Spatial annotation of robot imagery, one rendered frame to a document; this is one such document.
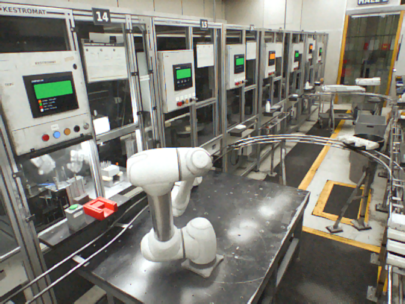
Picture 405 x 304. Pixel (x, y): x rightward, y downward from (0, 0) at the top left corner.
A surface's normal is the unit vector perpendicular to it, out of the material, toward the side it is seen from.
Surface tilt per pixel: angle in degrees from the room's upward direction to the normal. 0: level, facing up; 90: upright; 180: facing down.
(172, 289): 0
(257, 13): 90
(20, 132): 90
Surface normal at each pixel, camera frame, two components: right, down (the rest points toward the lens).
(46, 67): 0.84, 0.16
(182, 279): -0.04, -0.94
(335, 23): -0.54, 0.32
